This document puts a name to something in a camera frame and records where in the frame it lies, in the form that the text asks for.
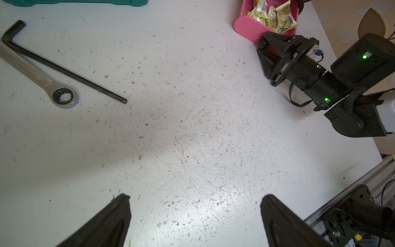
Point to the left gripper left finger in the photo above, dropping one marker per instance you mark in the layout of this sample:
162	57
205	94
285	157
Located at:
108	228

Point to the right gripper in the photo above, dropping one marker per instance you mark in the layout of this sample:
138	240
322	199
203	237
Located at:
291	61

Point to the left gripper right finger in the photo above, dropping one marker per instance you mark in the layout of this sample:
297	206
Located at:
284	228

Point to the yellow cookie packet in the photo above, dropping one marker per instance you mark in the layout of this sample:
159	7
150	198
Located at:
272	19
261	20
285	19
260	8

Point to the yellow cookie packet top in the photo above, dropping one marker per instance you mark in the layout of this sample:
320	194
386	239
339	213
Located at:
260	8

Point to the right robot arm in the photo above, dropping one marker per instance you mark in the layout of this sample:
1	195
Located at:
341	91

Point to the silver ratchet wrench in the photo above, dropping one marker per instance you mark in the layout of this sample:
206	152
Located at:
60	95

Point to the black hex key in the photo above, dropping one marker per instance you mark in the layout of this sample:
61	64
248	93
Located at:
11	32

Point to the green plastic tool case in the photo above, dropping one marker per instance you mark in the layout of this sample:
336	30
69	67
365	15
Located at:
29	3

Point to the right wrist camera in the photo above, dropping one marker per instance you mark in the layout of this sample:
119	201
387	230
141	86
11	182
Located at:
317	54

